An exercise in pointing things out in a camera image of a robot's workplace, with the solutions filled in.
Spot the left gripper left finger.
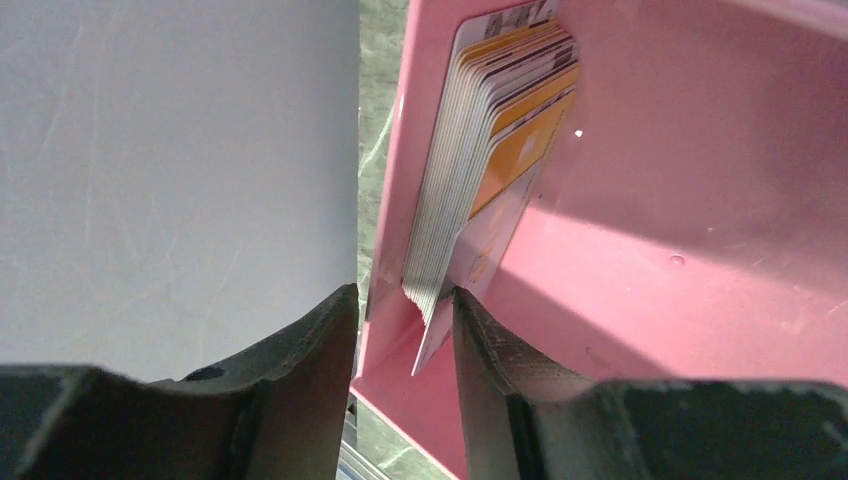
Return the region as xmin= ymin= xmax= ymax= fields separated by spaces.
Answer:
xmin=1 ymin=284 xmax=359 ymax=479

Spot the pink plastic bin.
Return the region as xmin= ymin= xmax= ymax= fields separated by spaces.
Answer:
xmin=352 ymin=1 xmax=847 ymax=479

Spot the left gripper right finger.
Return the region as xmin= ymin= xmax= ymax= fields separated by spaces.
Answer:
xmin=452 ymin=288 xmax=847 ymax=479

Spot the white credit card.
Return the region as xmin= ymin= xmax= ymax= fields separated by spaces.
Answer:
xmin=410 ymin=0 xmax=564 ymax=378

